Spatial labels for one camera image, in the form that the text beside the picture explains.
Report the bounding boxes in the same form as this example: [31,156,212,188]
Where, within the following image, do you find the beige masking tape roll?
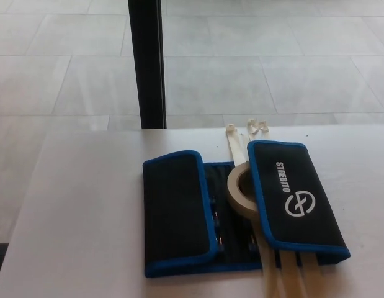
[226,164,261,222]

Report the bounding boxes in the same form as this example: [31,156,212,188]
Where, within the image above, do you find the black vertical window post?
[128,0,167,130]

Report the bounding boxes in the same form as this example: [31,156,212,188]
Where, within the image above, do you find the black blue-trimmed toolkit pouch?
[142,139,351,278]

